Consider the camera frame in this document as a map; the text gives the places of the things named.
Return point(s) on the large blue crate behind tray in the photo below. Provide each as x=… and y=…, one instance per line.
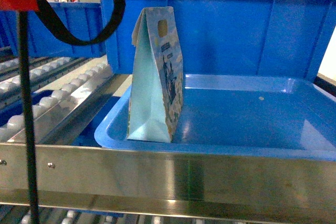
x=283, y=38

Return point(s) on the white roller track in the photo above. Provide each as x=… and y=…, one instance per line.
x=16, y=123

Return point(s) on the blue shallow tray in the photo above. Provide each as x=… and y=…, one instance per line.
x=239, y=115

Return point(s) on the steel rack front rail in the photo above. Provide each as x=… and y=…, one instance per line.
x=256, y=189

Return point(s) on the blue crate on rollers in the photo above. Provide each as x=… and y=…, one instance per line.
x=83, y=20

